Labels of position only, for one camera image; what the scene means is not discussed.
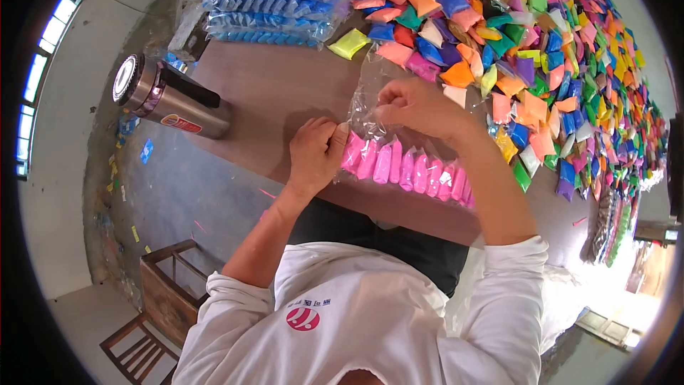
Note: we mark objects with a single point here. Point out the person's left hand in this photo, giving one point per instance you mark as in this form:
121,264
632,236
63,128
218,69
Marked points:
312,158

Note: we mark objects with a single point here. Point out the person's right hand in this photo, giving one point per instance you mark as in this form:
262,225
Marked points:
422,107

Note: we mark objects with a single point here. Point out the person's left fingers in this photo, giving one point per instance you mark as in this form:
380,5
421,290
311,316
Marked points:
316,124

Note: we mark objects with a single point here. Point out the person's right fingers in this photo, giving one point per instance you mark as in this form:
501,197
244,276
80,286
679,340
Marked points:
393,100

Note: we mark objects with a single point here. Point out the person's left thumb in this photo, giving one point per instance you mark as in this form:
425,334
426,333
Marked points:
338,139

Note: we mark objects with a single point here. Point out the clear plastic bag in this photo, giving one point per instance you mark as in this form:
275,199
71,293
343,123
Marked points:
368,77

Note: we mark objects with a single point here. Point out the row of pink packets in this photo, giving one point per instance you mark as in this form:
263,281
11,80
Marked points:
406,171

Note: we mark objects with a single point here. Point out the yellow packet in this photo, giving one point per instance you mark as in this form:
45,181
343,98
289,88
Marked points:
348,43

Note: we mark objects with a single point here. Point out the bag of light blue packets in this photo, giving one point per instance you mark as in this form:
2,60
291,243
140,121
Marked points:
262,37
272,5
267,22

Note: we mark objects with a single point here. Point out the person's legs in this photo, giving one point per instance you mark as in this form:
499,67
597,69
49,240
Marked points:
406,256

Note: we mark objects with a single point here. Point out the stainless steel thermos flask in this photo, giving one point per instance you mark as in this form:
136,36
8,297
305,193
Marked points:
176,101

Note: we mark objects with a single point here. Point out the pile of colourful packets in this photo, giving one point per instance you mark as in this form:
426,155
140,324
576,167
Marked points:
534,53

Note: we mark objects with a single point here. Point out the crumpled clear plastic wrap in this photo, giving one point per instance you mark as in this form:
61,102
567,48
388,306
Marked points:
184,24

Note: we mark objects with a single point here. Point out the blue scrap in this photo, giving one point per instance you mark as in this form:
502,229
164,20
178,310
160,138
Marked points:
147,151

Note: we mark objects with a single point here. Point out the person's body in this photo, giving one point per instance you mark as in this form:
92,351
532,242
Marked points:
347,326

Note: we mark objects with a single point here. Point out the wooden chair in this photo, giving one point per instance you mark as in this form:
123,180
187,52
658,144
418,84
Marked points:
160,299

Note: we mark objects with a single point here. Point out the long bag of brown packets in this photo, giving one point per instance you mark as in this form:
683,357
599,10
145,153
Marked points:
598,230

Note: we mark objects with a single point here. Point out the white sack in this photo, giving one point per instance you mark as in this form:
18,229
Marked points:
561,294

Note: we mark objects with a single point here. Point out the long bag of green packets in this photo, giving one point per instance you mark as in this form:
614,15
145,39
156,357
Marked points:
622,230

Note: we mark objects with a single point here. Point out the window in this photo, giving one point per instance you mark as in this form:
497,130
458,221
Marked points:
37,77

